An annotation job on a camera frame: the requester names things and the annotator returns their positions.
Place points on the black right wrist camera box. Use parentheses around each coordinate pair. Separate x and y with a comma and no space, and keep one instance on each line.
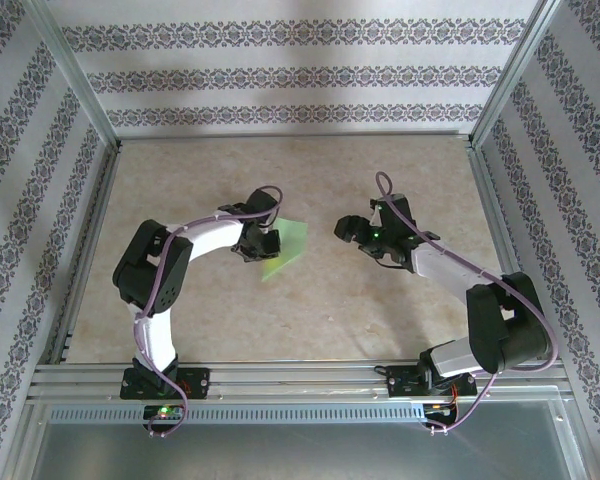
(396,212)

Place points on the controller board with orange plug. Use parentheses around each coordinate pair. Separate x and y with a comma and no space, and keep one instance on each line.
(437,410)

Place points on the aluminium side rail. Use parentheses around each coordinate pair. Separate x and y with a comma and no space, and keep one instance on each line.
(95,225)
(499,225)

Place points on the controller board with green light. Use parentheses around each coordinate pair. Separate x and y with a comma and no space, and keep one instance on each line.
(164,413)

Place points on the green paper sheet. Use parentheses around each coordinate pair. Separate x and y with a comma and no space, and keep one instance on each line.
(292,240)

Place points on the thin aluminium rail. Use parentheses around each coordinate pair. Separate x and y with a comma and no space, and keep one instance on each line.
(295,136)

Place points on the grey sheet metal panel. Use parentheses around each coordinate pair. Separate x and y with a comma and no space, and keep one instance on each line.
(300,455)

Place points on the aluminium frame post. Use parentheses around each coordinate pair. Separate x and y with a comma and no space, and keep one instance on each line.
(75,72)
(514,70)

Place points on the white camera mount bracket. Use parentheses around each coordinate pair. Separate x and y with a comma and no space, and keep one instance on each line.
(377,215)

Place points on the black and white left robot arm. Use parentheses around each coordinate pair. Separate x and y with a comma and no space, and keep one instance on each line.
(150,270)

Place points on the wide aluminium mounting rail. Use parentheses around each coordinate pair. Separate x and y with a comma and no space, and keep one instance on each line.
(300,382)

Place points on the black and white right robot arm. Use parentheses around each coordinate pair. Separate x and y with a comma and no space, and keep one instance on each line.
(505,325)

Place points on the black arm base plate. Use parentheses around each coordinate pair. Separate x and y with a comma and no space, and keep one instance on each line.
(200,382)
(400,385)

